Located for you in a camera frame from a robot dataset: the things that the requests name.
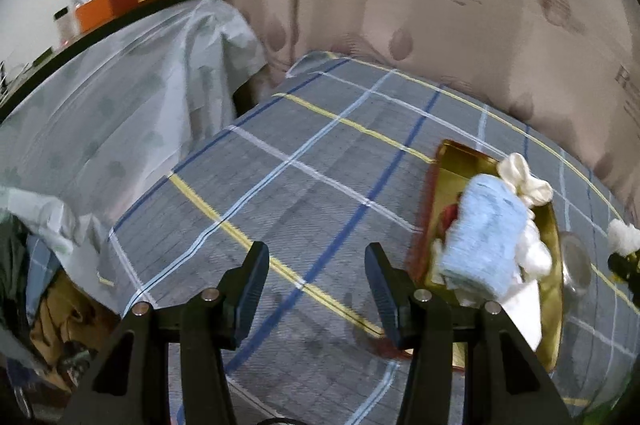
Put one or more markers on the cream scrunchie cloth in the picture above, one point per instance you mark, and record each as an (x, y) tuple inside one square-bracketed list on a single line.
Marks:
[(515, 172)]

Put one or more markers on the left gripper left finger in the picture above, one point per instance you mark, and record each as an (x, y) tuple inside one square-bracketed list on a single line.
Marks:
[(127, 382)]

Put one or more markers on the gold red tin box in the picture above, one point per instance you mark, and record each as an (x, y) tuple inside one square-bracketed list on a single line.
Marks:
[(455, 164)]

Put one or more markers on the white socks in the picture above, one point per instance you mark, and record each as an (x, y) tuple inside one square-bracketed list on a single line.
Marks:
[(623, 238)]

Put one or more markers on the red white satin cloth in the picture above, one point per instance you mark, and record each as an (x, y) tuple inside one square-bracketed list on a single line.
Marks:
[(446, 218)]

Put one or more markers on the light blue towel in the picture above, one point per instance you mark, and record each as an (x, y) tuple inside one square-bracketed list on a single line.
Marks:
[(479, 248)]

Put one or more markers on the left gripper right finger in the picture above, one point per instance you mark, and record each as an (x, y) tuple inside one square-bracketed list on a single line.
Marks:
[(504, 381)]

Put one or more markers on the stainless steel bowl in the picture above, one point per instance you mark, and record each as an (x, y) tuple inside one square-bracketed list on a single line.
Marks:
[(576, 266)]

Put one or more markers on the white plastic bag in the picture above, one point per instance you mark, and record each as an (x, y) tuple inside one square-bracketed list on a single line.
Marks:
[(531, 254)]

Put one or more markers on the plaid grey bed sheet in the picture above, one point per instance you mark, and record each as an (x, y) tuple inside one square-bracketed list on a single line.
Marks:
[(336, 159)]

